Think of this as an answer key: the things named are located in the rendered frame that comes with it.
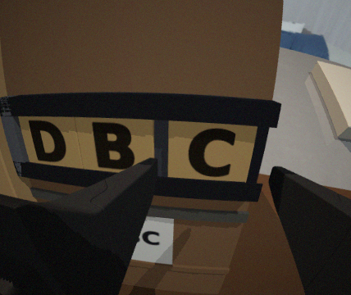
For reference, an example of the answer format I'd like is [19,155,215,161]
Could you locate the tan tile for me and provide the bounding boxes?
[18,116,84,170]
[168,120,258,183]
[75,117,155,173]

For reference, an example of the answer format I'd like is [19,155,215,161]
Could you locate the brown angled board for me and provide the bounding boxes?
[0,0,284,294]

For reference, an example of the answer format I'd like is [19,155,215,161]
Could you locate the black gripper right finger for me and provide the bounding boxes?
[268,166,351,295]

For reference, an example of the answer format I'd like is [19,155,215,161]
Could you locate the white paper ticket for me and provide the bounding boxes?
[131,216,175,265]

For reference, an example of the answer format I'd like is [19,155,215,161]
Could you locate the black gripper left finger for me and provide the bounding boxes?
[0,157,158,295]

